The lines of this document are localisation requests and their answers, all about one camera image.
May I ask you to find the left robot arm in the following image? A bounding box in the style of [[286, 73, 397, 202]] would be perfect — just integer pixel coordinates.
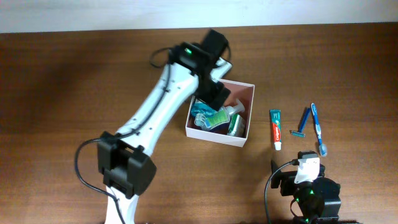
[[97, 29, 232, 223]]

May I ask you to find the teal mouthwash bottle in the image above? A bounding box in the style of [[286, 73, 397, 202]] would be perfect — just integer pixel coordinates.
[[190, 99, 216, 126]]

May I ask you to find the green white soap box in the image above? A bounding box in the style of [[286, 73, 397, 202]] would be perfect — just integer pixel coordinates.
[[227, 114, 246, 138]]

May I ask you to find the white cardboard box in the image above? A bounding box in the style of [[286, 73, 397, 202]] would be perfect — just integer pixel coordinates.
[[185, 79, 255, 147]]

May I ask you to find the right black cable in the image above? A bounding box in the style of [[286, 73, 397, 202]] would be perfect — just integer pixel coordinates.
[[264, 159, 300, 224]]

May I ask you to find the blue disposable razor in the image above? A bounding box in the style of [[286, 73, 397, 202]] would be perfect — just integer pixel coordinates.
[[290, 108, 311, 138]]

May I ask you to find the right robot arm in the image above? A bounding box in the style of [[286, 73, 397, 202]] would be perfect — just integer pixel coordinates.
[[266, 151, 341, 224]]

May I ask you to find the Colgate toothpaste tube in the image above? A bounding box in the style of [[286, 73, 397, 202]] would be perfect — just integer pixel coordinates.
[[269, 109, 282, 151]]

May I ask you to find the dark blue pump bottle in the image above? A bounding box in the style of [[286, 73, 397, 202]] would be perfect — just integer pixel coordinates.
[[201, 99, 245, 131]]

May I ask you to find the blue white toothbrush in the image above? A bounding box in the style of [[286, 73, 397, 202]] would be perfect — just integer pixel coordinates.
[[310, 103, 328, 157]]

